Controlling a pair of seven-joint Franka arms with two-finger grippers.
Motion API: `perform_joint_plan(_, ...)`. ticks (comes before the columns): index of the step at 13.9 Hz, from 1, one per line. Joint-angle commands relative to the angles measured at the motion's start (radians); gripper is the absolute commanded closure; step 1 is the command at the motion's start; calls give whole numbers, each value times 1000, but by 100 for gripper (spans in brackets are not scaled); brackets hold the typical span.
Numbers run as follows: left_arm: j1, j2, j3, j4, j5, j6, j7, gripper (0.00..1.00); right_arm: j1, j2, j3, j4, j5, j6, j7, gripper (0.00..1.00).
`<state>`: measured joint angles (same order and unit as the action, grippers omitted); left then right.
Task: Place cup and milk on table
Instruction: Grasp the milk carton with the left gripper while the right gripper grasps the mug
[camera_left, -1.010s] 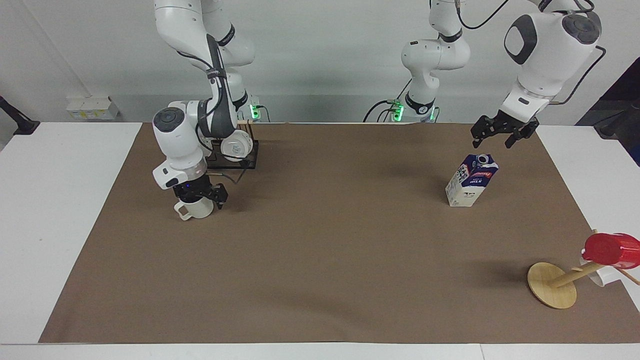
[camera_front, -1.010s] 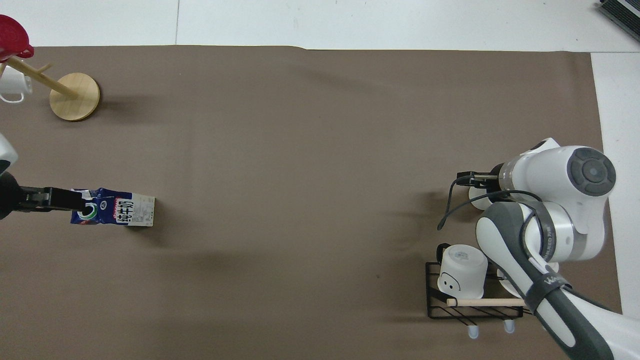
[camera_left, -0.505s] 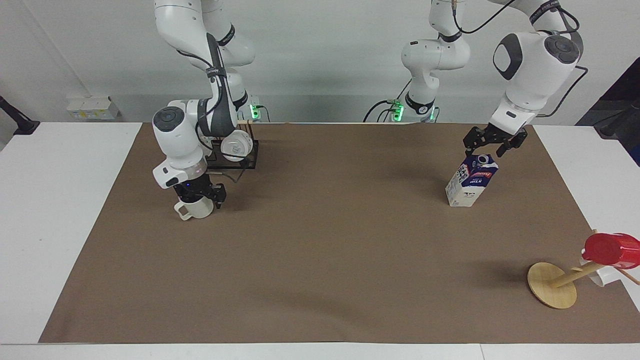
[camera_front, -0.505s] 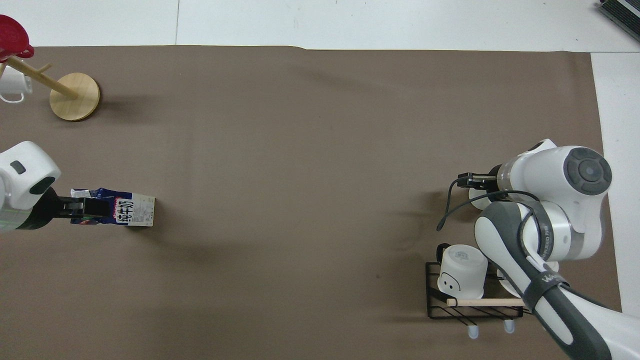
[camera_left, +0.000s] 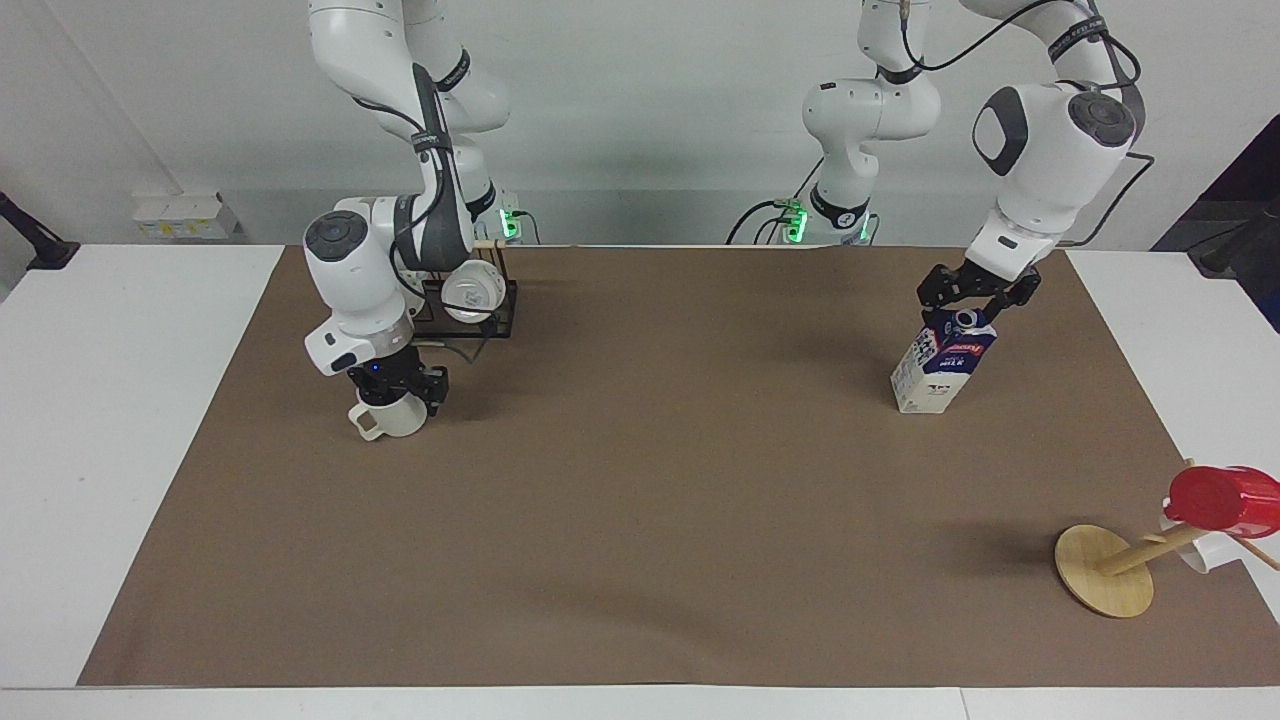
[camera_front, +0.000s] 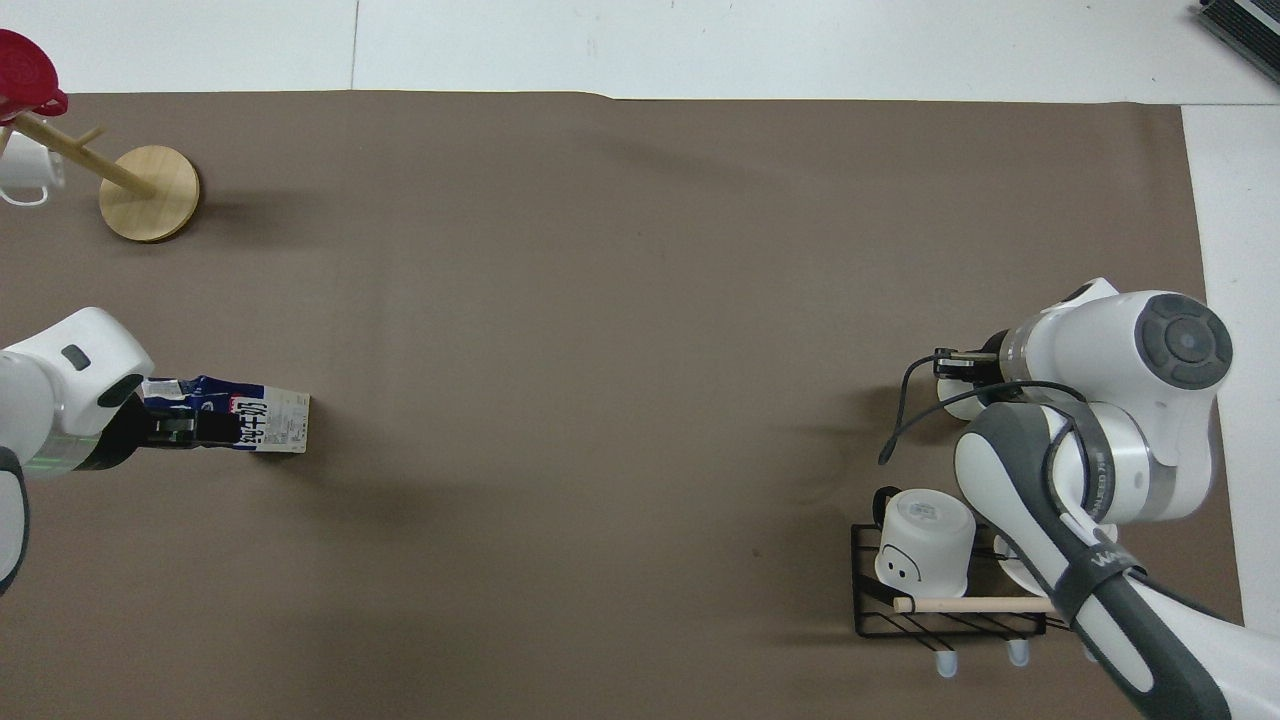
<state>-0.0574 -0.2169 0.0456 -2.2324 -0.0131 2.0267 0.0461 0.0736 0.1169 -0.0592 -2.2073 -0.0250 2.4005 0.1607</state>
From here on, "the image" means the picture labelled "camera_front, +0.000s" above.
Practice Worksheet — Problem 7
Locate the red cup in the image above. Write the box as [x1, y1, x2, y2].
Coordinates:
[0, 28, 70, 126]

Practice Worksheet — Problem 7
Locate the white cup with face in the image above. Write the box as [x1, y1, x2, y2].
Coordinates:
[873, 487, 977, 600]

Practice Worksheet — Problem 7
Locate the black wire rack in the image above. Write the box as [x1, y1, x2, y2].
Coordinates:
[850, 520, 1103, 682]

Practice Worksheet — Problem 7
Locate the wooden mug tree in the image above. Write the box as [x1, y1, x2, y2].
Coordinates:
[10, 110, 202, 244]

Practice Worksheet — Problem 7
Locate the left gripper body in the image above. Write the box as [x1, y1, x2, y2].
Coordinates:
[90, 396, 178, 473]

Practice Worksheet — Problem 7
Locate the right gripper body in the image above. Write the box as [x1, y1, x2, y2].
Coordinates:
[962, 334, 1008, 390]

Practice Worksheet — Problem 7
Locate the blue and white milk carton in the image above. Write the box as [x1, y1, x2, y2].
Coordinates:
[140, 373, 312, 457]

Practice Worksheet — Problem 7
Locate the black cable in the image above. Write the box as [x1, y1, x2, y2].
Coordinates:
[877, 351, 1091, 467]

